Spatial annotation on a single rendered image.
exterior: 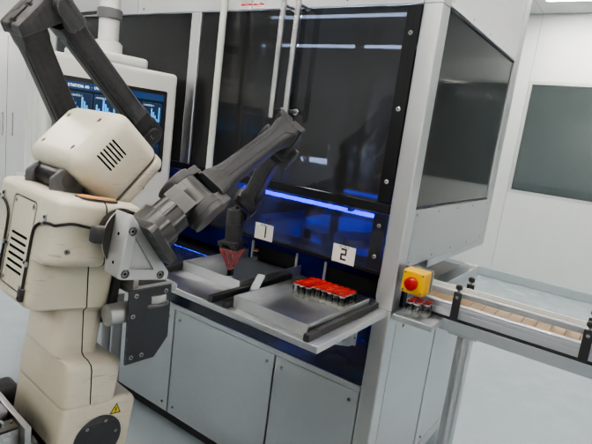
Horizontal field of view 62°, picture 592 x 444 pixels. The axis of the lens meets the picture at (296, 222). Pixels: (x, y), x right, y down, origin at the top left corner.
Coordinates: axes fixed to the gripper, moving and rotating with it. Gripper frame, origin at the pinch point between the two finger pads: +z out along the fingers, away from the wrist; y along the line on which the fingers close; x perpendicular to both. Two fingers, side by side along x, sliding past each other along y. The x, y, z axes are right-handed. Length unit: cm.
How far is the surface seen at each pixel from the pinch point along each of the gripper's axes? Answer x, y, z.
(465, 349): -78, 15, 15
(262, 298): -17.0, -9.9, 4.5
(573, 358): -105, 4, 6
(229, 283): -4.2, -8.1, 2.9
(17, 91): 405, 260, -57
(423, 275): -62, 3, -9
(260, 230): -0.8, 19.5, -9.9
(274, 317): -27.6, -26.0, 3.1
